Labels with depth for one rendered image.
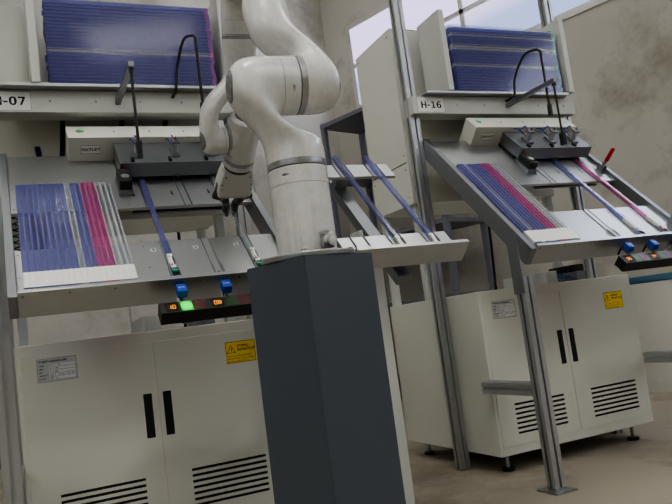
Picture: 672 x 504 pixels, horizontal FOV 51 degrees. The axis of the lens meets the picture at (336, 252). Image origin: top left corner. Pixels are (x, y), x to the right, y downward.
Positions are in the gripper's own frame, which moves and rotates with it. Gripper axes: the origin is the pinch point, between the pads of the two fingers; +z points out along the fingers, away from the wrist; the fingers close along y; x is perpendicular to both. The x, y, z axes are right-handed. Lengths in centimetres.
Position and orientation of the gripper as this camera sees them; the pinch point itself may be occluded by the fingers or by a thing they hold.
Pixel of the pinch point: (230, 208)
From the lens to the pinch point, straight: 209.5
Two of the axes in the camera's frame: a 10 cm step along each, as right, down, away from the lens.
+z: -2.3, 7.2, 6.5
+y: -9.1, 0.8, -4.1
